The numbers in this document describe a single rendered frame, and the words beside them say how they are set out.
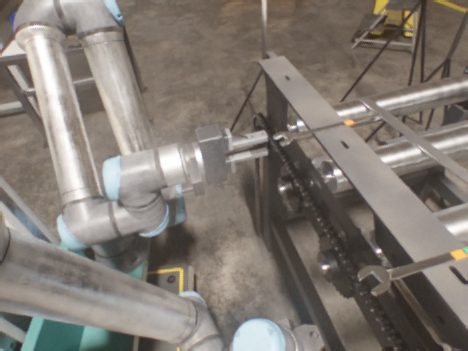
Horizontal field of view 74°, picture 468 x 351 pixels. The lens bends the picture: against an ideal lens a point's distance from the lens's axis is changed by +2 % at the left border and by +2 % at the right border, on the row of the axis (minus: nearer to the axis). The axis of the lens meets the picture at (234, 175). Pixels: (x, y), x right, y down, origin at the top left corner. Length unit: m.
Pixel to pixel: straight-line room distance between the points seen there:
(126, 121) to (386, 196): 0.70
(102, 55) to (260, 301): 1.35
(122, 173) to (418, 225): 0.55
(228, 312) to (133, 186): 1.20
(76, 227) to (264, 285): 1.23
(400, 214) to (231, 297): 1.29
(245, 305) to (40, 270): 1.41
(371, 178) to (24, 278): 0.58
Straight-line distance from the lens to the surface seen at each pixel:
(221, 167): 0.69
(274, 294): 1.78
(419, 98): 1.50
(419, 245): 0.59
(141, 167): 0.65
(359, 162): 0.70
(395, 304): 0.80
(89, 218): 0.77
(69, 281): 0.46
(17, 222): 0.97
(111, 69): 0.95
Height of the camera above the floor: 1.62
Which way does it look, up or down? 45 degrees down
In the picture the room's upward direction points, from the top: 6 degrees counter-clockwise
